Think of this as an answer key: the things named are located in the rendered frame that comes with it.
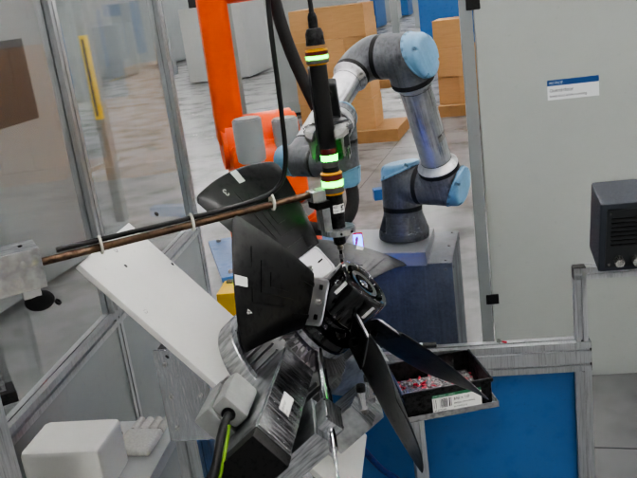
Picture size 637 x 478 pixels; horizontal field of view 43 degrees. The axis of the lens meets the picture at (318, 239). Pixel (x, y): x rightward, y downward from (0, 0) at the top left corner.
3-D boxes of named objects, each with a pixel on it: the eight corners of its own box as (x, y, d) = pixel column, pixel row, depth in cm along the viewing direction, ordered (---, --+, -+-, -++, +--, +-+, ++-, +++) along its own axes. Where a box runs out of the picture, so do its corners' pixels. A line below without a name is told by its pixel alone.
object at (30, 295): (28, 317, 136) (22, 290, 135) (25, 310, 140) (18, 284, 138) (59, 309, 138) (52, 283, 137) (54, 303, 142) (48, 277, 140)
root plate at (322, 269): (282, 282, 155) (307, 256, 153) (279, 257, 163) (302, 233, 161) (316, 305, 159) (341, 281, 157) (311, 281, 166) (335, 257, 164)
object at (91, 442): (22, 510, 161) (9, 463, 158) (57, 465, 176) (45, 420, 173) (102, 507, 159) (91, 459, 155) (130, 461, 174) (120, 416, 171)
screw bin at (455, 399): (404, 422, 185) (401, 395, 183) (387, 389, 201) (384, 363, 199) (495, 404, 187) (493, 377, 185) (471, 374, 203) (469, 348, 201)
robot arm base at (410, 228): (389, 229, 253) (386, 197, 250) (435, 229, 247) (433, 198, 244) (373, 242, 240) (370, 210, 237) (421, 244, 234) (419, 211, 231)
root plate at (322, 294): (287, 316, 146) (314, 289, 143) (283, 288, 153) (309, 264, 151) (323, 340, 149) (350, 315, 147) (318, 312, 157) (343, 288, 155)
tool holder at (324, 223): (322, 242, 158) (317, 194, 155) (306, 235, 164) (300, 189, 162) (362, 231, 162) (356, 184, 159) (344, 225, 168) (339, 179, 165)
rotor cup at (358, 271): (298, 326, 151) (345, 281, 147) (292, 284, 163) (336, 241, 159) (353, 364, 157) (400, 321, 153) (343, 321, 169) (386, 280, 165)
